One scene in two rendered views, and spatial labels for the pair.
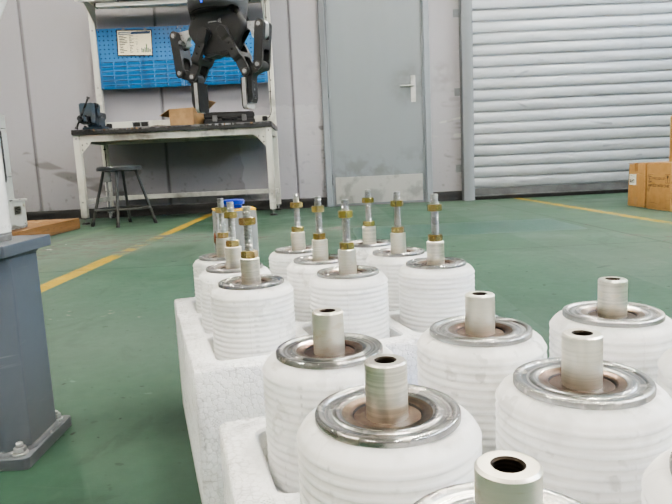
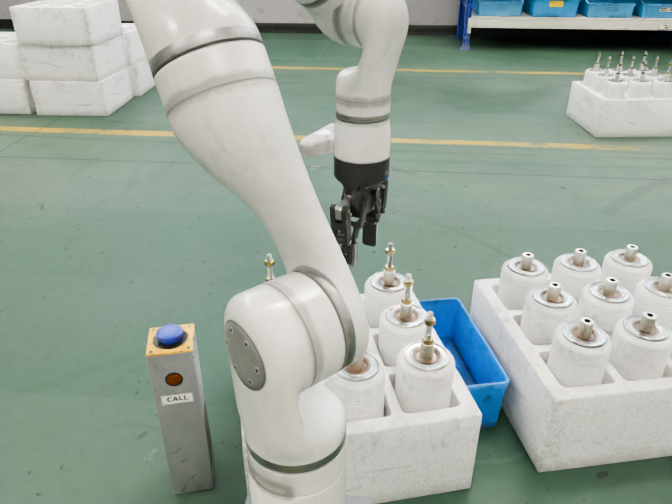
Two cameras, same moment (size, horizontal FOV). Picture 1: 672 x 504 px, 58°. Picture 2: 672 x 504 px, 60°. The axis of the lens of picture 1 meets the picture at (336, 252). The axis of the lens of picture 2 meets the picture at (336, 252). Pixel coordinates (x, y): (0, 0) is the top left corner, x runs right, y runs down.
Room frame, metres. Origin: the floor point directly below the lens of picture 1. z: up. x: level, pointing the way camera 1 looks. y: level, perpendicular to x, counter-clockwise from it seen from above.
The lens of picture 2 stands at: (0.76, 0.87, 0.87)
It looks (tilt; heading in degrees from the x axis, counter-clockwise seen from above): 29 degrees down; 277
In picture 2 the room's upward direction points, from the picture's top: straight up
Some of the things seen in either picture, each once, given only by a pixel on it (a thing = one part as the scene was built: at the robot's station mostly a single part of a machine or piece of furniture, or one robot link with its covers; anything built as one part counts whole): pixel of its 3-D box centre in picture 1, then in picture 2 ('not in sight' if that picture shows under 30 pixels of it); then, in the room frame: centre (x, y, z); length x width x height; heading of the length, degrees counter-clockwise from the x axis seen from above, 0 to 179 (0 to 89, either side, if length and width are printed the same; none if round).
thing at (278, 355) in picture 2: not in sight; (291, 371); (0.84, 0.50, 0.54); 0.09 x 0.09 x 0.17; 46
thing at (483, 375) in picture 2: not in sight; (455, 359); (0.61, -0.13, 0.06); 0.30 x 0.11 x 0.12; 106
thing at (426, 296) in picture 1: (437, 333); (386, 319); (0.76, -0.13, 0.16); 0.10 x 0.10 x 0.18
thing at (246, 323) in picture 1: (256, 358); (422, 397); (0.69, 0.10, 0.16); 0.10 x 0.10 x 0.18
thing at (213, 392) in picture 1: (326, 371); (342, 390); (0.84, 0.02, 0.09); 0.39 x 0.39 x 0.18; 17
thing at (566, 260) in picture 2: not in sight; (578, 262); (0.36, -0.25, 0.25); 0.08 x 0.08 x 0.01
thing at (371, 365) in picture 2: (234, 268); (356, 365); (0.81, 0.14, 0.25); 0.08 x 0.08 x 0.01
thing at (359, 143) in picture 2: not in sight; (349, 129); (0.82, 0.13, 0.64); 0.11 x 0.09 x 0.06; 158
